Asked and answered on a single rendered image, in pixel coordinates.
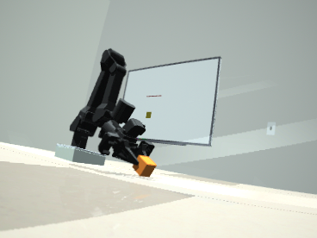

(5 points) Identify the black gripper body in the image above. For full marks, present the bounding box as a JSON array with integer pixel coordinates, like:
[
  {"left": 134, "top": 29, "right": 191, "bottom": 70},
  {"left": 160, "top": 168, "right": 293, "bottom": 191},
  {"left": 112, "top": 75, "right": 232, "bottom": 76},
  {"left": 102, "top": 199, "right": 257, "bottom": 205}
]
[{"left": 98, "top": 127, "right": 154, "bottom": 157}]

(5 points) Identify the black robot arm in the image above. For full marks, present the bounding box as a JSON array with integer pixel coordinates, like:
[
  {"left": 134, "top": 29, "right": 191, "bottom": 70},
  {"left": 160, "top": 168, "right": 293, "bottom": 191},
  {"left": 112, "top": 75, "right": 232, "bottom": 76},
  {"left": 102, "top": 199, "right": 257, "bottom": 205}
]
[{"left": 70, "top": 48, "right": 146, "bottom": 149}]

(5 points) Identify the orange block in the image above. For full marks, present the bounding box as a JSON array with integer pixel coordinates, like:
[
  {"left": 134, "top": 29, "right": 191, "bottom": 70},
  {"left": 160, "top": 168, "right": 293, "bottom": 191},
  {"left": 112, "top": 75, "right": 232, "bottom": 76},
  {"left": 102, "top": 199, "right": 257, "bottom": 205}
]
[{"left": 132, "top": 156, "right": 156, "bottom": 177}]

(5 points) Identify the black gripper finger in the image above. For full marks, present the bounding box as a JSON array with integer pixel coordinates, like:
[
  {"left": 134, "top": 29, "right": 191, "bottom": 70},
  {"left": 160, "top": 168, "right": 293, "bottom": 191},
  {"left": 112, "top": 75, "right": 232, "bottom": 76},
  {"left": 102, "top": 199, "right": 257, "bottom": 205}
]
[
  {"left": 112, "top": 140, "right": 139, "bottom": 165},
  {"left": 135, "top": 144, "right": 148, "bottom": 159}
]

